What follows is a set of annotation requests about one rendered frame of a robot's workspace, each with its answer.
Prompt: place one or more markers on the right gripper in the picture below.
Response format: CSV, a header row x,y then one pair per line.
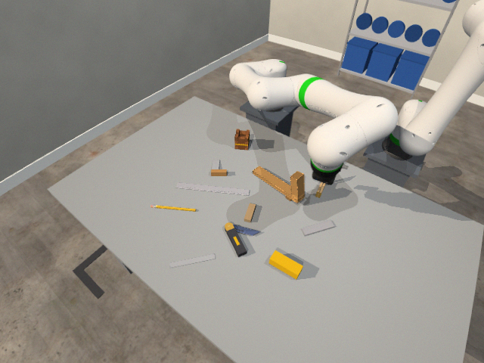
x,y
326,177

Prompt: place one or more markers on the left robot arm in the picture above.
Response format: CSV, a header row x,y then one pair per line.
x,y
417,129

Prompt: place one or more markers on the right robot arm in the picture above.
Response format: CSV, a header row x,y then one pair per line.
x,y
359,120

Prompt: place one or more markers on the black sliding bevel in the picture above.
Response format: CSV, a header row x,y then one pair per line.
x,y
235,239

